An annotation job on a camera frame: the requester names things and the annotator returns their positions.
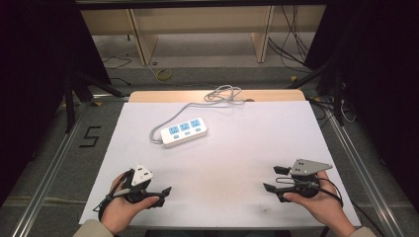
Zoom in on person's right hand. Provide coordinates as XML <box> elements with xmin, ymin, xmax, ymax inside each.
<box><xmin>283</xmin><ymin>170</ymin><xmax>357</xmax><ymax>237</ymax></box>

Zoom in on white power strip blue sockets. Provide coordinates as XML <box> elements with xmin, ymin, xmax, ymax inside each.
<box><xmin>159</xmin><ymin>117</ymin><xmax>209</xmax><ymax>149</ymax></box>

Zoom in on white table cover sheet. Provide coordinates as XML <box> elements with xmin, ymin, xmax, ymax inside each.
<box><xmin>78</xmin><ymin>100</ymin><xmax>362</xmax><ymax>229</ymax></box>

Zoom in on bundle of black hanging cables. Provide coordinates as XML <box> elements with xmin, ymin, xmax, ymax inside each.
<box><xmin>267</xmin><ymin>4</ymin><xmax>311</xmax><ymax>68</ymax></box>

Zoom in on grey power strip cable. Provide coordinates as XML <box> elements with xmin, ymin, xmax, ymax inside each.
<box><xmin>148</xmin><ymin>84</ymin><xmax>247</xmax><ymax>145</ymax></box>

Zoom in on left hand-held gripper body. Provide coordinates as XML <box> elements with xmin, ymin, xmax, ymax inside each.
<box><xmin>122</xmin><ymin>163</ymin><xmax>167</xmax><ymax>204</ymax></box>

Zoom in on light wooden table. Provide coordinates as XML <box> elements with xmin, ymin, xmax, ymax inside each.
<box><xmin>127</xmin><ymin>89</ymin><xmax>307</xmax><ymax>104</ymax></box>

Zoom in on thin black floor cable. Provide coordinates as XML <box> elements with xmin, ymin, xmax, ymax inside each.
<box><xmin>101</xmin><ymin>54</ymin><xmax>133</xmax><ymax>87</ymax></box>

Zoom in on dark curtain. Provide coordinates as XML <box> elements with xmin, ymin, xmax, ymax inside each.
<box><xmin>0</xmin><ymin>0</ymin><xmax>112</xmax><ymax>206</ymax></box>
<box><xmin>303</xmin><ymin>0</ymin><xmax>419</xmax><ymax>213</ymax></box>

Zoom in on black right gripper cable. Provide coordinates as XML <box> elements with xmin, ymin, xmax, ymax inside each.
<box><xmin>275</xmin><ymin>176</ymin><xmax>387</xmax><ymax>237</ymax></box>

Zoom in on yellow cable coil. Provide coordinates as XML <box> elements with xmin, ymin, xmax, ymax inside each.
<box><xmin>155</xmin><ymin>67</ymin><xmax>173</xmax><ymax>82</ymax></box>

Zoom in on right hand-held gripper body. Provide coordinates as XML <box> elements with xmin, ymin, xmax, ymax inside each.
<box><xmin>276</xmin><ymin>158</ymin><xmax>334</xmax><ymax>203</ymax></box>

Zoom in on light wooden desk frame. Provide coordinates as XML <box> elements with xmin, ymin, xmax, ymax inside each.
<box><xmin>80</xmin><ymin>4</ymin><xmax>328</xmax><ymax>66</ymax></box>

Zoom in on black metal stand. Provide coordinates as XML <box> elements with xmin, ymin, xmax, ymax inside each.
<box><xmin>286</xmin><ymin>53</ymin><xmax>348</xmax><ymax>126</ymax></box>
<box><xmin>63</xmin><ymin>64</ymin><xmax>130</xmax><ymax>134</ymax></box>

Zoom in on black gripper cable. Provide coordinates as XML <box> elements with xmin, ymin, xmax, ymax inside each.
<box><xmin>92</xmin><ymin>168</ymin><xmax>136</xmax><ymax>222</ymax></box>
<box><xmin>275</xmin><ymin>176</ymin><xmax>387</xmax><ymax>237</ymax></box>

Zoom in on thin white cable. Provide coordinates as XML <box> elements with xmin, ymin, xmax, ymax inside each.
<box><xmin>339</xmin><ymin>98</ymin><xmax>358</xmax><ymax>124</ymax></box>

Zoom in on person's left hand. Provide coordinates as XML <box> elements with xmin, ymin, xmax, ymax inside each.
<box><xmin>100</xmin><ymin>173</ymin><xmax>160</xmax><ymax>236</ymax></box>

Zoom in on aluminium floor rail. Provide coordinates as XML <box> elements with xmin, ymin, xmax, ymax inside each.
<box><xmin>325</xmin><ymin>108</ymin><xmax>398</xmax><ymax>237</ymax></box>
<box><xmin>10</xmin><ymin>101</ymin><xmax>92</xmax><ymax>237</ymax></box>

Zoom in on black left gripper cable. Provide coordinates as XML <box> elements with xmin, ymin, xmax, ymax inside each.
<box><xmin>92</xmin><ymin>168</ymin><xmax>136</xmax><ymax>222</ymax></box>

